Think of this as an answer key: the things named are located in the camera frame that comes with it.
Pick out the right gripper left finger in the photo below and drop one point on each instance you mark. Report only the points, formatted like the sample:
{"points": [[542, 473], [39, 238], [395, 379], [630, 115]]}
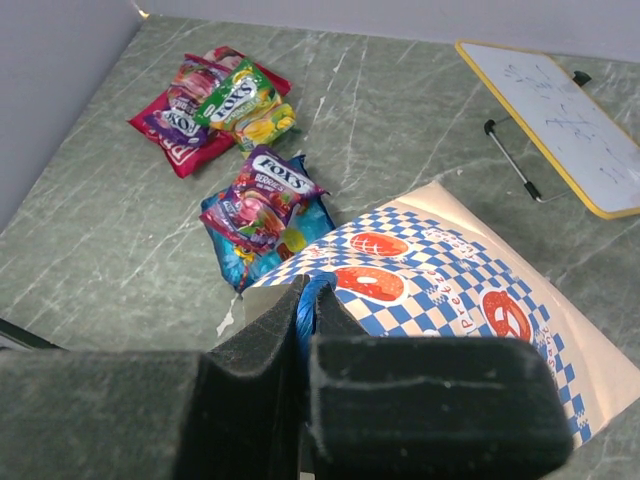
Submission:
{"points": [[230, 413]]}

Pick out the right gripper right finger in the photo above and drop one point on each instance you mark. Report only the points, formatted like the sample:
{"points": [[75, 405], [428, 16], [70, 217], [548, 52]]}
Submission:
{"points": [[429, 407]]}

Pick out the blue checkered paper bag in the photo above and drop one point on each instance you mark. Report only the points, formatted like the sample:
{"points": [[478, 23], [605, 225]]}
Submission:
{"points": [[423, 264]]}

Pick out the purple Fox's berries candy bag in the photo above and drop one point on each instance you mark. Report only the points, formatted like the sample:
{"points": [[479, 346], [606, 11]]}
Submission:
{"points": [[259, 204]]}

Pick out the blue snack bag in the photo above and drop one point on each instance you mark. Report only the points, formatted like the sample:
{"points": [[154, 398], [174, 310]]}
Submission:
{"points": [[242, 268]]}

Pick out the red snack bag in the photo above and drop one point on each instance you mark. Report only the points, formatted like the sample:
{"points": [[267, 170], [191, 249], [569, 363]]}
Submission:
{"points": [[185, 160]]}

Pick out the yellow green candy wrapper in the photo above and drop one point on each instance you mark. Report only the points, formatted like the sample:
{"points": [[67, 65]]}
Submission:
{"points": [[248, 107]]}

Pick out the small whiteboard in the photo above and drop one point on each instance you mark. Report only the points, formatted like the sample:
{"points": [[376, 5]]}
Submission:
{"points": [[592, 153]]}

